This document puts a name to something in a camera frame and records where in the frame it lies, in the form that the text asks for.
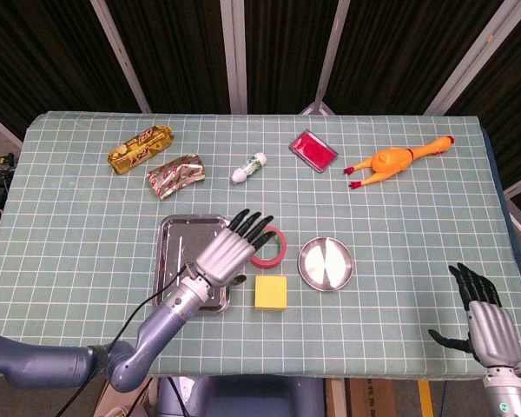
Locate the orange rubber chicken toy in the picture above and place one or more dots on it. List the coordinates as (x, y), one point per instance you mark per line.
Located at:
(388, 161)

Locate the brown cardboard box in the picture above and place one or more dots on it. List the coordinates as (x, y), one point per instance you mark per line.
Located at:
(373, 397)

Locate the green checkered tablecloth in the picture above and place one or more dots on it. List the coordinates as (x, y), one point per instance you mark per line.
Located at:
(91, 243)

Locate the yellow cube block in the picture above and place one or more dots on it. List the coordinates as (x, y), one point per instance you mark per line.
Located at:
(271, 293)

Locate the round steel plate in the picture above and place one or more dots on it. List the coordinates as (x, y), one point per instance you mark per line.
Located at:
(325, 264)

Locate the silver red snack wrapper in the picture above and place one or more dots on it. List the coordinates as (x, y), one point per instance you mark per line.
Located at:
(176, 176)

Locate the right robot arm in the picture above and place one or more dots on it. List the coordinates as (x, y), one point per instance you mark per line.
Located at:
(505, 395)

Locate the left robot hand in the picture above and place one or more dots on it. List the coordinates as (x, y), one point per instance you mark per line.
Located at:
(226, 256)

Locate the black curtain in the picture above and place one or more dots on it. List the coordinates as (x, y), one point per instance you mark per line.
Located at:
(178, 48)

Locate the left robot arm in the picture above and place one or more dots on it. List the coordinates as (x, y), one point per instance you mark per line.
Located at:
(156, 330)

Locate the small white green bottle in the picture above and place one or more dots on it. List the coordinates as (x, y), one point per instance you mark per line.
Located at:
(248, 168)

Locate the rectangular steel tray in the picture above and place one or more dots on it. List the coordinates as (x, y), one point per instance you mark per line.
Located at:
(173, 247)

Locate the white frame post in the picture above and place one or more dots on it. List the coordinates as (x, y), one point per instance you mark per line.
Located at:
(234, 56)
(121, 56)
(477, 52)
(327, 61)

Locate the red tape roll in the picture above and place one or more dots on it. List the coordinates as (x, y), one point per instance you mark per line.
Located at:
(267, 263)

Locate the gold biscuit pack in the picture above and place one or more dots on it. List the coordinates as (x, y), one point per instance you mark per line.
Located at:
(139, 150)

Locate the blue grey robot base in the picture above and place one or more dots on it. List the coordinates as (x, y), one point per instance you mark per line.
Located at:
(243, 397)

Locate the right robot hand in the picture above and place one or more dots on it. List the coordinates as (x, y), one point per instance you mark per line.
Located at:
(495, 330)

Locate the red ink pad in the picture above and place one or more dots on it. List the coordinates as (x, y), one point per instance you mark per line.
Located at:
(313, 151)

